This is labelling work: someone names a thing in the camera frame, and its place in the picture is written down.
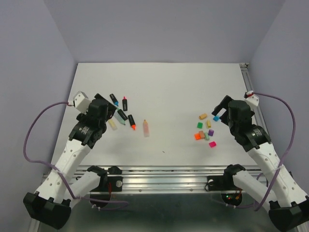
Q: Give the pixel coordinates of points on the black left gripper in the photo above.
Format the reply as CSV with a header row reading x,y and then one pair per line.
x,y
111,109

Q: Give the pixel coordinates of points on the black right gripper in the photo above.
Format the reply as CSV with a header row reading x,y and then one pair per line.
x,y
224,103

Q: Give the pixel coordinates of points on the black highlighter blue tip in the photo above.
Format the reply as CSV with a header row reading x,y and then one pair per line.
x,y
114,99

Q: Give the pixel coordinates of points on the black highlighter green cap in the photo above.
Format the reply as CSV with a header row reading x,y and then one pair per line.
x,y
122,114

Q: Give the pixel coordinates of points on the pastel yellow highlighter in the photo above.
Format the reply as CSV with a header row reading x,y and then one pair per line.
x,y
112,124

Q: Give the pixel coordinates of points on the black highlighter pink tip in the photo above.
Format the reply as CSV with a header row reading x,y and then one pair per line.
x,y
124,104

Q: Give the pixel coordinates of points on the pastel orange pink pen cap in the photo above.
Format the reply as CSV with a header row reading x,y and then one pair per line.
x,y
203,116

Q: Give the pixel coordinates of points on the pastel yellow pen cap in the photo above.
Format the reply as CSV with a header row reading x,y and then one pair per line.
x,y
208,124

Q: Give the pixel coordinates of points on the black highlighter orange cap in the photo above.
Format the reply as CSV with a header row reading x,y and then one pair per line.
x,y
132,122

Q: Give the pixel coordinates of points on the purple pen cap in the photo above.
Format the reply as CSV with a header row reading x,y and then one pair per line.
x,y
210,132

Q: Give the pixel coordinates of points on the pastel green pen cap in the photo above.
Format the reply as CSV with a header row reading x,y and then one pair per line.
x,y
207,136

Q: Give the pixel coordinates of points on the pastel pink orange highlighter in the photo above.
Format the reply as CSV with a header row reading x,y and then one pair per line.
x,y
146,132

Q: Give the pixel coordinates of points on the pastel green highlighter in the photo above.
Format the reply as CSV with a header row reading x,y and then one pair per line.
x,y
119,118

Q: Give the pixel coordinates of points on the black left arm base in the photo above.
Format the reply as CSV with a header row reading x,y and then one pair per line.
x,y
110,179

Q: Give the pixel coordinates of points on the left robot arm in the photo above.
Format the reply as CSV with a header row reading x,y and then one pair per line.
x,y
53,201

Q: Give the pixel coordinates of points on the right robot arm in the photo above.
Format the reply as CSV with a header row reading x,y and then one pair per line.
x,y
285,201

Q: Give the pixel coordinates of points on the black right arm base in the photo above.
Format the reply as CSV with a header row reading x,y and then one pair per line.
x,y
220,183

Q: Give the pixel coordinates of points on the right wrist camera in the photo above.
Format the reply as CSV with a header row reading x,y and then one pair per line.
x,y
251,99

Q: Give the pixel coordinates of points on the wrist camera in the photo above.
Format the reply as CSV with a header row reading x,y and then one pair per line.
x,y
81,102
251,99

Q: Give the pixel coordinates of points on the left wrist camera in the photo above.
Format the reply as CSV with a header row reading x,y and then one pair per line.
x,y
81,102

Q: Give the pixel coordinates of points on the aluminium right side rail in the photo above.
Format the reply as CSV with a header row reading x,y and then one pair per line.
x,y
259,119

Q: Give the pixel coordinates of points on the aluminium rail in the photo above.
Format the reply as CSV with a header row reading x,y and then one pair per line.
x,y
259,119
164,179

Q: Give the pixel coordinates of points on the aluminium front rail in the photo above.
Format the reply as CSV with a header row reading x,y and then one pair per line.
x,y
164,179

